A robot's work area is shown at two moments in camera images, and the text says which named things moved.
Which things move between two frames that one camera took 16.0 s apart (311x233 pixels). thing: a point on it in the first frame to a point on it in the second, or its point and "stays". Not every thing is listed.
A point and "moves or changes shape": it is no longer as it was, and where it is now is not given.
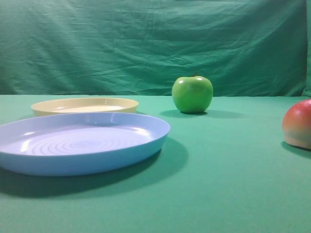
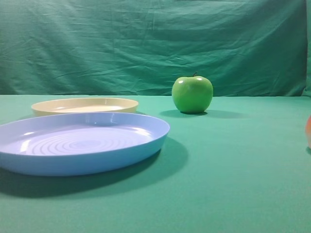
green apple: [192, 94] stays
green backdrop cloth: [244, 48] stays
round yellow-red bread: [296, 124] moves or changes shape
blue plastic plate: [66, 144] stays
